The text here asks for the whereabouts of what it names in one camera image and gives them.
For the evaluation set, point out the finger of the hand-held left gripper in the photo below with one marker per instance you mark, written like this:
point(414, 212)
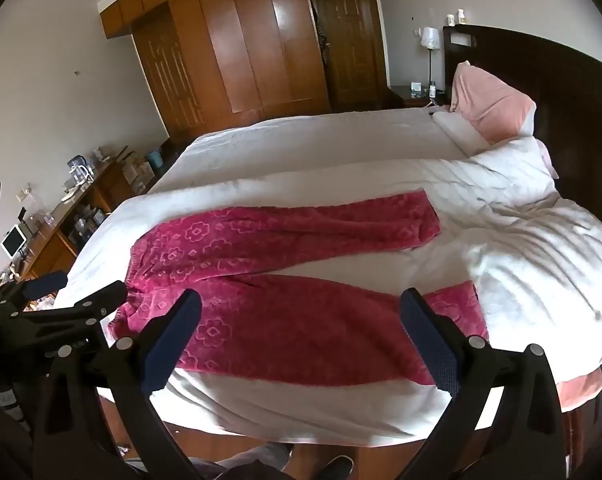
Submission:
point(88, 306)
point(46, 283)

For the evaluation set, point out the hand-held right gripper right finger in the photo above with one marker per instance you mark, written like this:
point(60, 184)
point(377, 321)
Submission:
point(431, 345)

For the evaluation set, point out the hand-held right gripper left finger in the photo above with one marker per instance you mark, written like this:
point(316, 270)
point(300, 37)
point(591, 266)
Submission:
point(173, 342)

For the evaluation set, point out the crimson fuzzy blanket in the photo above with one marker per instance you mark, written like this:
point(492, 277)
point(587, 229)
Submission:
point(281, 320)

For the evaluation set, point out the small white screen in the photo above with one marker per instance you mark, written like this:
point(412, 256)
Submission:
point(13, 241)

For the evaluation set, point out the wooden desk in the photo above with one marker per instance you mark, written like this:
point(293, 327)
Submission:
point(98, 195)

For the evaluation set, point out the electric kettle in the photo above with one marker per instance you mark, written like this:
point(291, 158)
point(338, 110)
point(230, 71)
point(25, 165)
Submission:
point(79, 170)

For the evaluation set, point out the white box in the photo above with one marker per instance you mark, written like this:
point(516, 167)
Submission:
point(137, 172)

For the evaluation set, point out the person's grey shoe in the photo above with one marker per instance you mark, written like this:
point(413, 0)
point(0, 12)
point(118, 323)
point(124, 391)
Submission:
point(261, 457)

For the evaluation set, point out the white crumpled duvet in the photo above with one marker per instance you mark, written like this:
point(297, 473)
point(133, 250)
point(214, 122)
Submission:
point(531, 240)

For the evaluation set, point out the person's black shoe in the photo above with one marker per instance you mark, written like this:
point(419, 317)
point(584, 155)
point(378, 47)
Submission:
point(337, 467)

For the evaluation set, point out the pink bed sheet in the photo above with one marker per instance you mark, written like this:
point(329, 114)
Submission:
point(581, 390)

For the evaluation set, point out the blue bin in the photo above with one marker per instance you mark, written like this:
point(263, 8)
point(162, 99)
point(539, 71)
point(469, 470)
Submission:
point(156, 159)

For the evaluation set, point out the white pillow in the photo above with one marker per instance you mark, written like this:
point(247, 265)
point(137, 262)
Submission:
point(461, 132)

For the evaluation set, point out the white bed sheet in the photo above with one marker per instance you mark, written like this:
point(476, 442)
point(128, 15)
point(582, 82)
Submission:
point(306, 145)

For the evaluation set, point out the pink pillow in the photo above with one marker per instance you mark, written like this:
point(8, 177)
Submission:
point(486, 102)

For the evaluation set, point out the dark wooden nightstand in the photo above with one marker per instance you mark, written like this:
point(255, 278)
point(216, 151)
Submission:
point(406, 97)

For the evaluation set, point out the brown wooden wardrobe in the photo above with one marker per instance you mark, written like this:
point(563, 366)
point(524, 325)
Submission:
point(231, 45)

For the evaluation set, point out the dark wooden headboard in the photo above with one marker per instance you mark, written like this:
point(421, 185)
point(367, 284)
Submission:
point(566, 80)

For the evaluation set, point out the white table lamp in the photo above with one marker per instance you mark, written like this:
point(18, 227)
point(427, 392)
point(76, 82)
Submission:
point(429, 39)

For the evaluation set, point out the brown wooden door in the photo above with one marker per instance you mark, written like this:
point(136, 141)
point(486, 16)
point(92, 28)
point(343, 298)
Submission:
point(348, 40)

